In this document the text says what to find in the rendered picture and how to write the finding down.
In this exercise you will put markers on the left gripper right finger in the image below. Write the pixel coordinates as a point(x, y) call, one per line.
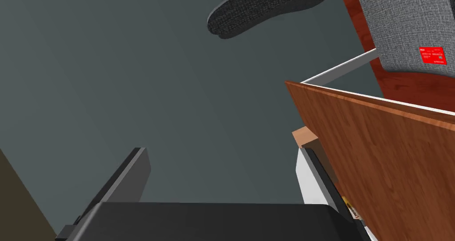
point(311, 184)

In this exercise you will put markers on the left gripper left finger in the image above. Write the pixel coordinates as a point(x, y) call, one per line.
point(124, 184)

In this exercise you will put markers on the brown wooden drawer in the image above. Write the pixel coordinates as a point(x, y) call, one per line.
point(391, 162)

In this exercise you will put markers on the grey fabric chair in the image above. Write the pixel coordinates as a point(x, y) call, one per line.
point(401, 20)

